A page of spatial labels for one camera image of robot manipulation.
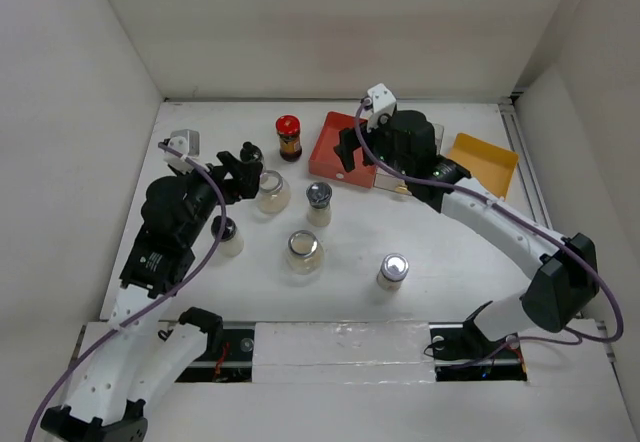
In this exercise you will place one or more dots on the clear plastic tray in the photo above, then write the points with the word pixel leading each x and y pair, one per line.
pixel 385 181

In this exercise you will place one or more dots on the yellow tray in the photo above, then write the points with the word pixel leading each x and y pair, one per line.
pixel 491 165

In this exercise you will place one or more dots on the red lid sauce jar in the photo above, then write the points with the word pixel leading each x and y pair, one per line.
pixel 288 129

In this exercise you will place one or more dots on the black cap white bottle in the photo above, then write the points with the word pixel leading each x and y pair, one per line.
pixel 227 233

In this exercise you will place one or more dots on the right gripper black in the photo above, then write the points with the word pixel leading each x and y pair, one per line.
pixel 348 142

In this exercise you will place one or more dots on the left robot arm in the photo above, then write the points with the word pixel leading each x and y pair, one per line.
pixel 123 380

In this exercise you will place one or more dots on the wide clear glass jar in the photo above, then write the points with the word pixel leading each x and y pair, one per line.
pixel 274 192

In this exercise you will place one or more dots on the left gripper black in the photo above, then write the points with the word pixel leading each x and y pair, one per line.
pixel 248 184

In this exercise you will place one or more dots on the silver lid small jar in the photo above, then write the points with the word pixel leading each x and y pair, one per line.
pixel 393 270

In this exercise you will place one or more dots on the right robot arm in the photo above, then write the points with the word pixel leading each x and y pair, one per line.
pixel 562 271

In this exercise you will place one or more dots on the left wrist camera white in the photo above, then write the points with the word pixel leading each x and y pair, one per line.
pixel 186 142

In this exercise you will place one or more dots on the grey lid spice bottle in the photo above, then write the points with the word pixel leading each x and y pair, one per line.
pixel 319 196

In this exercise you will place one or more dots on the black knob cap bottle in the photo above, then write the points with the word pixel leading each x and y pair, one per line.
pixel 251 153

